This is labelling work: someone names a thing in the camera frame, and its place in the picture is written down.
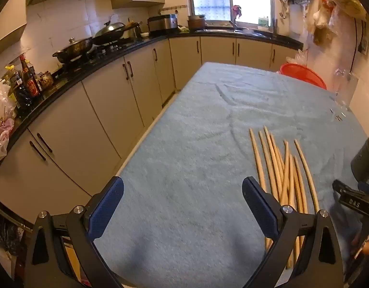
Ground crumpled plastic bags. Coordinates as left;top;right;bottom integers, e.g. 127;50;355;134
0;79;18;161

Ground black power cable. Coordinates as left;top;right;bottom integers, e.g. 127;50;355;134
350;18;358;75

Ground brown clay pot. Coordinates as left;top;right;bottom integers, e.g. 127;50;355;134
187;15;207;31

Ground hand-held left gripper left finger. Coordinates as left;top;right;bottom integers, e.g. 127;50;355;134
24;176;125;288

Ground black gas stove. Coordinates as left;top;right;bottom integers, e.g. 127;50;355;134
57;40;137;72

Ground bunch of wooden chopsticks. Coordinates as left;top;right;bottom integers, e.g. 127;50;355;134
248;126;320;270

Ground dark sauce bottle red label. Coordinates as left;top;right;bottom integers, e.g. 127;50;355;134
20;55;41;98

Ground beige kitchen base cabinets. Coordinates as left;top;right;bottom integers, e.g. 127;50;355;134
0;36;299;225

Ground black wok with glass lid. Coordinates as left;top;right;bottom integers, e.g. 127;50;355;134
52;37;94;64

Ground dark grey chopstick holder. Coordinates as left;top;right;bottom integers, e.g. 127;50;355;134
351;129;369;183

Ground red plastic basket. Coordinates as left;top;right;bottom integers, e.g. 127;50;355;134
280;63;327;90

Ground brown spice jar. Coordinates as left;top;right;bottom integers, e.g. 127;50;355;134
40;71;54;90

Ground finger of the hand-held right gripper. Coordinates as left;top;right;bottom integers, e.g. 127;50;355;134
332;179;355;199

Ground steel kitchen sink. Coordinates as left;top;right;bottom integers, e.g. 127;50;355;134
197;27;267;38

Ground clear glass mug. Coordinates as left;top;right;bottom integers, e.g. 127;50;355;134
333;67;360;111

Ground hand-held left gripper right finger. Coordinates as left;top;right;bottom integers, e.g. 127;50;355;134
241;176;344;288

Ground blue table cloth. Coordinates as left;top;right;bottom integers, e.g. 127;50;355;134
93;61;369;287

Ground wall power socket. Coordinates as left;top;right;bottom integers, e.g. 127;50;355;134
359;21;369;56

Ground black sauce bottle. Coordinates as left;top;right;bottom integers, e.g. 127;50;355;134
14;82;33;111

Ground silver kitchen appliance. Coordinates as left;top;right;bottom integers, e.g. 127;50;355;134
148;14;178;35

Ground white plastic bag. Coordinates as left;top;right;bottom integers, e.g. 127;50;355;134
286;50;309;66

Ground black wok with steel lid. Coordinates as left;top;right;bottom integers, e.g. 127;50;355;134
93;21;143;45

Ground clear hanging plastic bag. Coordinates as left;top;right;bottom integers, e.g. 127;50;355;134
305;0;335;47

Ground black kitchen countertop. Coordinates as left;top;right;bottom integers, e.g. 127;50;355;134
0;30;303;180

